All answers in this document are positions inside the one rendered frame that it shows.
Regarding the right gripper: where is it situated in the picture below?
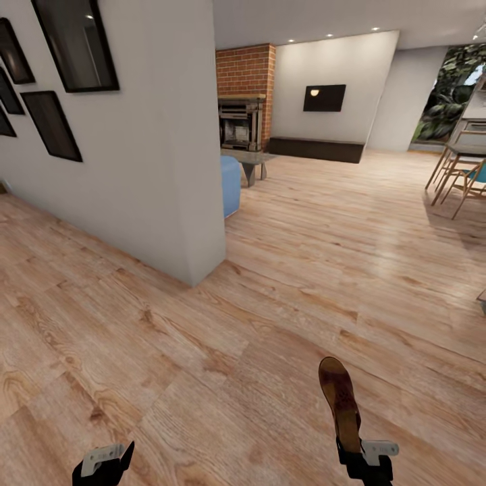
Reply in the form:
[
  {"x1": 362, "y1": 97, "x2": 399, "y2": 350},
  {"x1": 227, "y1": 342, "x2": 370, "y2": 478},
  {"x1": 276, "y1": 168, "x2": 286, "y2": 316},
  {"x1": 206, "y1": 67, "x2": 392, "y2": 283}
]
[{"x1": 336, "y1": 437, "x2": 394, "y2": 486}]

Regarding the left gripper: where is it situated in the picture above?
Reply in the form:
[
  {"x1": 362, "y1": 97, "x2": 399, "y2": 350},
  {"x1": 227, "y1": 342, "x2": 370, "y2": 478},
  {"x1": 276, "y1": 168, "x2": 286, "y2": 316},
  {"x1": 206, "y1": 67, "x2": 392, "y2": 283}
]
[{"x1": 72, "y1": 441, "x2": 135, "y2": 486}]

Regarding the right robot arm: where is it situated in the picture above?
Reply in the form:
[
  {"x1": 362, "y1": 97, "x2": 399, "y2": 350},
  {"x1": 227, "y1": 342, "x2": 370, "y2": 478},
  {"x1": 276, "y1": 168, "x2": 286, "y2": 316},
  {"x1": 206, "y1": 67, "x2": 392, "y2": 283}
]
[{"x1": 336, "y1": 437, "x2": 400, "y2": 486}]

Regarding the sandal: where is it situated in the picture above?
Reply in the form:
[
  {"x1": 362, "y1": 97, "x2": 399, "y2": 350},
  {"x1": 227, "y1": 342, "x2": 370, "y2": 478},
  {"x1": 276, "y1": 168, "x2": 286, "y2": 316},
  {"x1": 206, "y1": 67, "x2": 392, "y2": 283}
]
[{"x1": 319, "y1": 356, "x2": 362, "y2": 453}]

